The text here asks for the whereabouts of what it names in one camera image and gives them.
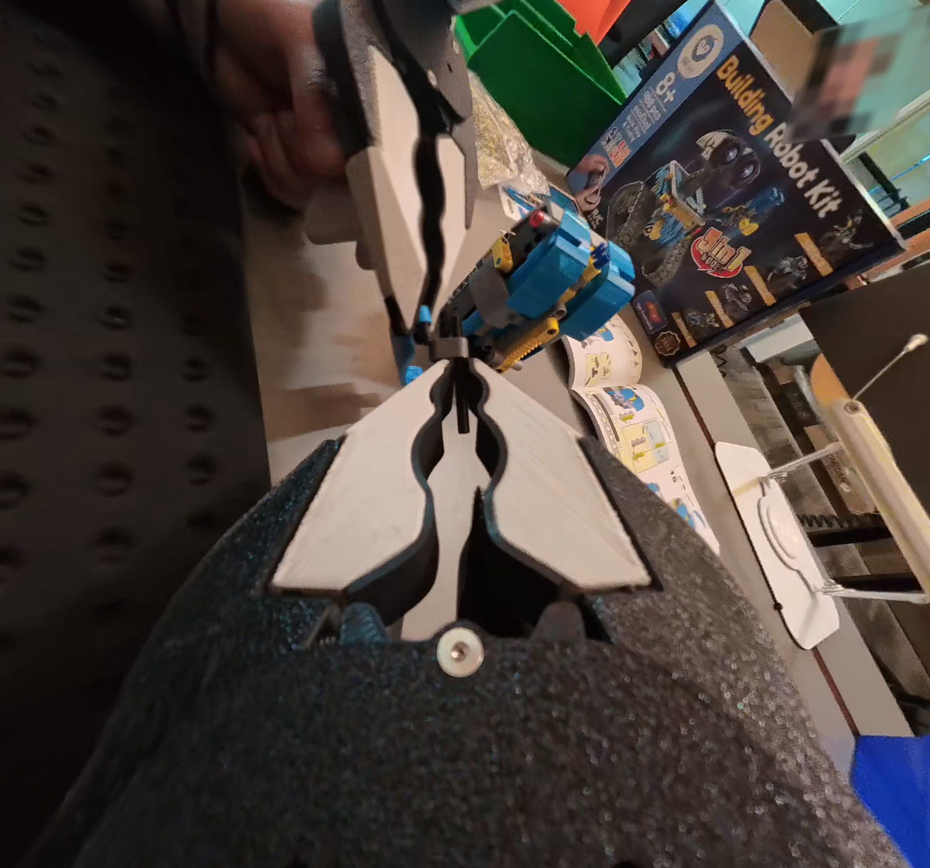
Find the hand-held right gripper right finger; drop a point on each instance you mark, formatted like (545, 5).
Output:
(567, 519)

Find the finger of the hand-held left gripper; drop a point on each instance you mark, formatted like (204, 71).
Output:
(385, 214)
(458, 185)

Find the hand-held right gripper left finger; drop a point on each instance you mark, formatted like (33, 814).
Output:
(349, 512)

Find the blue yellow toy brick model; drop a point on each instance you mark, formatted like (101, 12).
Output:
(567, 279)

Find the dark grey two-hole connector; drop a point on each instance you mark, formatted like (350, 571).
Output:
(444, 348)

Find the blue curved panel piece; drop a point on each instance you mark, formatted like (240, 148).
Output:
(407, 374)

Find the thin black axle rod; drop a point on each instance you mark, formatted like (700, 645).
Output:
(463, 410)

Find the grey desk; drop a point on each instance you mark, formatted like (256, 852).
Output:
(327, 345)

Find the person's left hand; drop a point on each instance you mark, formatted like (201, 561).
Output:
(269, 47)

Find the clear plastic bag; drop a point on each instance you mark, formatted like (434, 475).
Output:
(501, 134)

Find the printed paper sheet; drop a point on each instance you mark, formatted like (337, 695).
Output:
(530, 203)

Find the white instruction booklet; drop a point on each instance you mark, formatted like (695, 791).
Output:
(625, 432)

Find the green plastic bin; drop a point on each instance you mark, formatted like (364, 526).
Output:
(552, 83)

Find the dark blue toy kit box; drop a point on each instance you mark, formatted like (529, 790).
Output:
(726, 265)

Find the black flat board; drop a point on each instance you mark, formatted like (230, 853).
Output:
(872, 345)

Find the blue plastic bin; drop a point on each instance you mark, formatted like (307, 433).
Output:
(894, 788)

